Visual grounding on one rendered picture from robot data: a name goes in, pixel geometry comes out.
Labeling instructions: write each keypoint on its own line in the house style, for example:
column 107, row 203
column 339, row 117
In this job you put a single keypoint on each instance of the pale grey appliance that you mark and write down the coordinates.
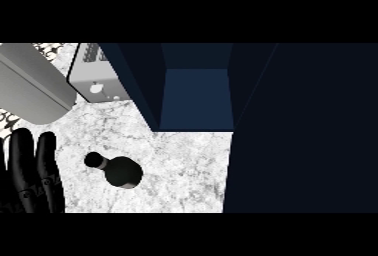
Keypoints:
column 96, row 80

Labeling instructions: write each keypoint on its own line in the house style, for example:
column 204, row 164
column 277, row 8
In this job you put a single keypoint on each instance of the dark wine bottle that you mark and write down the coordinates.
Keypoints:
column 120, row 171

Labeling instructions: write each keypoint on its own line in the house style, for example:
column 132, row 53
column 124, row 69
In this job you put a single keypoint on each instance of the dark blue open cabinet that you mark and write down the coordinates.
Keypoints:
column 195, row 100

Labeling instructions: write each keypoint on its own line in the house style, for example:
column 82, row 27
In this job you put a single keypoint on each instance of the dark blue cabinet door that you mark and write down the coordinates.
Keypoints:
column 305, row 133

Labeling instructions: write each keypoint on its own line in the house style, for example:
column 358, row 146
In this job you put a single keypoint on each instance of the grey rounded appliance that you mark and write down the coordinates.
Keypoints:
column 30, row 83

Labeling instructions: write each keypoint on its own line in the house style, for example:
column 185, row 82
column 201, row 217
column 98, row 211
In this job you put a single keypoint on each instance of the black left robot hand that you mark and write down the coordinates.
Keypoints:
column 24, row 173

